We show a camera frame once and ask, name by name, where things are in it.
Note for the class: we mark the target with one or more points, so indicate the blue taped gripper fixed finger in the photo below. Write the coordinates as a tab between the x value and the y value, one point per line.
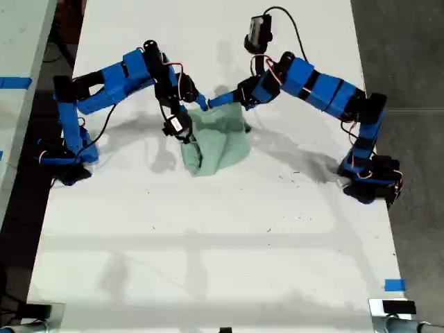
201	100
225	98

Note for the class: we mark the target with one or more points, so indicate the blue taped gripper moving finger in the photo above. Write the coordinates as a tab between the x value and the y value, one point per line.
196	105
233	102

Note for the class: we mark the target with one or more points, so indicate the pale green t-shirt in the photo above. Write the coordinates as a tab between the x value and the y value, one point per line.
222	145

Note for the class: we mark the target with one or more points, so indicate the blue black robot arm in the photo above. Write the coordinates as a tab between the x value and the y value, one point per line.
114	83
326	90

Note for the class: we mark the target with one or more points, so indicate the pale grey side table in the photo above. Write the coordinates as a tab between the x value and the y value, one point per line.
21	41

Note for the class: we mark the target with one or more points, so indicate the long blue tape strip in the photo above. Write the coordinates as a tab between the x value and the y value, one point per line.
14	83

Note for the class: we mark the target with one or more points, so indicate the short blue tape piece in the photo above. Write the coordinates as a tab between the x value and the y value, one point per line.
394	285

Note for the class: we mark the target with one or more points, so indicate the white mounting plate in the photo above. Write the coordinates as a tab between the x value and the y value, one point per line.
375	307

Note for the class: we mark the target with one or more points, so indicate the black box on white plate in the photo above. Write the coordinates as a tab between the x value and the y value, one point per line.
399	307

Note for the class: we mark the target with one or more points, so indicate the grey metal pipe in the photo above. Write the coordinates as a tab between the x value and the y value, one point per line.
409	326

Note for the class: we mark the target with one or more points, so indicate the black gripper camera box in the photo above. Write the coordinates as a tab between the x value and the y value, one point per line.
259	29
177	126

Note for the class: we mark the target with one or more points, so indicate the black box on metal bracket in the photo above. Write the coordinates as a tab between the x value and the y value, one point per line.
34	310

